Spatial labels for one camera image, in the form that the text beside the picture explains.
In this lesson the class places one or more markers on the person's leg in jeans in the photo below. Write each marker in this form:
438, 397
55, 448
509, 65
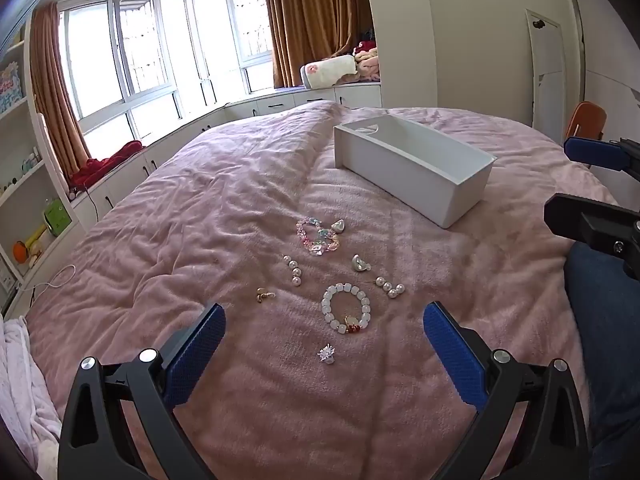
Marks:
605, 335

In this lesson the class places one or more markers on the gold earring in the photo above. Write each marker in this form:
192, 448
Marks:
263, 296

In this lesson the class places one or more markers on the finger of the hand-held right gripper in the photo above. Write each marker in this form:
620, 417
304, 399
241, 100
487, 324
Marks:
595, 225
595, 151

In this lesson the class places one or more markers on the narrow barred window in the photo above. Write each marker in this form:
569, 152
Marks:
235, 30

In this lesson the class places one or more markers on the red cloth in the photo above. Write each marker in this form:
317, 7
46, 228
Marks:
105, 162

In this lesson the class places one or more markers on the white towel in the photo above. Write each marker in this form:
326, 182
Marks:
22, 385

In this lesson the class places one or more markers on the silver earring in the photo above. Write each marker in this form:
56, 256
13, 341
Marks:
340, 226
358, 262

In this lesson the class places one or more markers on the orange and yellow toy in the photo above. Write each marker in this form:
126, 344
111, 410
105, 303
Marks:
27, 250

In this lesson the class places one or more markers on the brown curtain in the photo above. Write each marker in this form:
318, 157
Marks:
52, 85
315, 15

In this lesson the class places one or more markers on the green toy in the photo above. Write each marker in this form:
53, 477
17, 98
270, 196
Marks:
55, 215

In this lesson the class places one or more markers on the white rectangular storage box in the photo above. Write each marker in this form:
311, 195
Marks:
415, 180

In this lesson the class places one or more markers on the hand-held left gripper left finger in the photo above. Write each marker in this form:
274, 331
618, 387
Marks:
197, 355

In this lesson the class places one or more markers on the pile of pink clothes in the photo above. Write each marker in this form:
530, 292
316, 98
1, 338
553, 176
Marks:
367, 62

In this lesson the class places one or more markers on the colourful picture board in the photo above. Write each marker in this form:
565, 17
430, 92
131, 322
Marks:
11, 87

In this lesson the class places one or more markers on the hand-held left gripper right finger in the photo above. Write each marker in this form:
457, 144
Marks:
452, 355

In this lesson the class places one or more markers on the orange chair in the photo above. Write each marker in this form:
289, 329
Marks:
590, 120

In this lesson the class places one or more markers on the rolled white blanket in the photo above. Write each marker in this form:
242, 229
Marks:
327, 72

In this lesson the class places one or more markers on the large barred window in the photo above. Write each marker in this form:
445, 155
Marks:
130, 60

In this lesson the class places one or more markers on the white door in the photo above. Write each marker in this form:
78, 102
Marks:
547, 75

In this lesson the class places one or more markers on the pearl drop earring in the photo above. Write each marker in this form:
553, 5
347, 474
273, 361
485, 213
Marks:
296, 280
398, 289

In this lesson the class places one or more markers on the white shelf unit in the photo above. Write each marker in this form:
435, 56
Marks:
20, 180

